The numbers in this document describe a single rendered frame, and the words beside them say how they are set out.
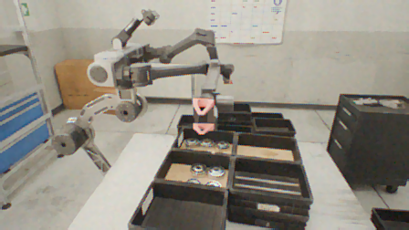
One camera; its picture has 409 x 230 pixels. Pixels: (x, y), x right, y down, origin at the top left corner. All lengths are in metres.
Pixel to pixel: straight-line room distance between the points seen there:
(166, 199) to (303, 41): 3.58
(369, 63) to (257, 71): 1.73
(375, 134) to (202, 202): 1.84
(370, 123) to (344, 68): 2.21
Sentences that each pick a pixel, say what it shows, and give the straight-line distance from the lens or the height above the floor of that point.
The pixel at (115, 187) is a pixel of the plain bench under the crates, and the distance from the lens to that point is 1.75.
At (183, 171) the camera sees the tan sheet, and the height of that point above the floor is 0.83.
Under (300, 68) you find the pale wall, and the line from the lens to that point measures 4.53.
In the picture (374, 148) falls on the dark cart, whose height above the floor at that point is 0.54.
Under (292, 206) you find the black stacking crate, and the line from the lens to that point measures 1.38.
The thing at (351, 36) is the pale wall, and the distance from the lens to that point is 4.66.
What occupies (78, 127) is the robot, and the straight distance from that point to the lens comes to 1.99.
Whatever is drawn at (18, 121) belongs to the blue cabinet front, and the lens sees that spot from 3.06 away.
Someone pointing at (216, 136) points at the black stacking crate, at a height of 0.88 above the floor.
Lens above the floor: 1.80
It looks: 25 degrees down
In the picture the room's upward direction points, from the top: straight up
